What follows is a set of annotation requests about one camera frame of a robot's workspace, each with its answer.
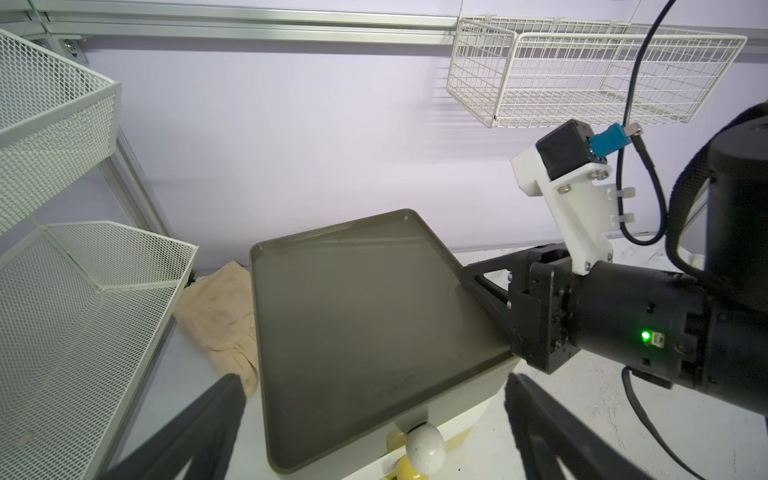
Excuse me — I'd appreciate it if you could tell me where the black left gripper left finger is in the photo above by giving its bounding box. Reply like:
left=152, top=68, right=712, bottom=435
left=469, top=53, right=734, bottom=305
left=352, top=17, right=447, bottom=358
left=101, top=373, right=246, bottom=479

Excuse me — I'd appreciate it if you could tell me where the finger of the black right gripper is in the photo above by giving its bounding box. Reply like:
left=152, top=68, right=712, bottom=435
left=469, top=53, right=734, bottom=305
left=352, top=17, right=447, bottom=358
left=459, top=250, right=531, bottom=336

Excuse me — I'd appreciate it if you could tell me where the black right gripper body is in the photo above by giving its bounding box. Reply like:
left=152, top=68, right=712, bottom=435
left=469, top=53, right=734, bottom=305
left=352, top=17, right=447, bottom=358
left=508, top=244, right=578, bottom=374

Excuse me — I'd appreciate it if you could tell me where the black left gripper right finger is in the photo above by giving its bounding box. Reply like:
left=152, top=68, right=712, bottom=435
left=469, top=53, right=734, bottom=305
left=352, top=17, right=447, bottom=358
left=505, top=373, right=649, bottom=479

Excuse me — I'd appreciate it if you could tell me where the olive white yellow drawer cabinet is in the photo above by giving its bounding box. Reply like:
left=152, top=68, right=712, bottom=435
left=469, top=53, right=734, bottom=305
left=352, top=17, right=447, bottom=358
left=250, top=209, right=516, bottom=479

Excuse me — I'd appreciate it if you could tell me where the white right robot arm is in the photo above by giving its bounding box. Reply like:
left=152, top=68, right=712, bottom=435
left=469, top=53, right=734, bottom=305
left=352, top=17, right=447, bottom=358
left=459, top=103, right=767, bottom=414

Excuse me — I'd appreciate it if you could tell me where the yellow bottom drawer knob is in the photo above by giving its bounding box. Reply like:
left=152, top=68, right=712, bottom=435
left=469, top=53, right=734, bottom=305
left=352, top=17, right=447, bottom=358
left=393, top=455, right=429, bottom=480

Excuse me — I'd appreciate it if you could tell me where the beige work glove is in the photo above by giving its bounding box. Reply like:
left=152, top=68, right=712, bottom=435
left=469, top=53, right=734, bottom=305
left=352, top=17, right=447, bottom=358
left=174, top=261, right=259, bottom=397

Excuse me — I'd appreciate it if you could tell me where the white mesh two-tier shelf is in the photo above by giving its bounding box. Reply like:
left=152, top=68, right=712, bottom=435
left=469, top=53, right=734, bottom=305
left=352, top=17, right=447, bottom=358
left=1, top=32, right=197, bottom=479

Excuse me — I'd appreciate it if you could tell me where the white wire wall basket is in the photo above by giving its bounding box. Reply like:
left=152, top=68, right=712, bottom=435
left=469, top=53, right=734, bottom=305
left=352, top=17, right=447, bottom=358
left=446, top=15, right=747, bottom=128

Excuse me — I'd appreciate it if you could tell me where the aluminium frame rail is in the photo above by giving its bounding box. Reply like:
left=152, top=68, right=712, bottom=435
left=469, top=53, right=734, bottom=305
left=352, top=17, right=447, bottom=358
left=0, top=0, right=768, bottom=238

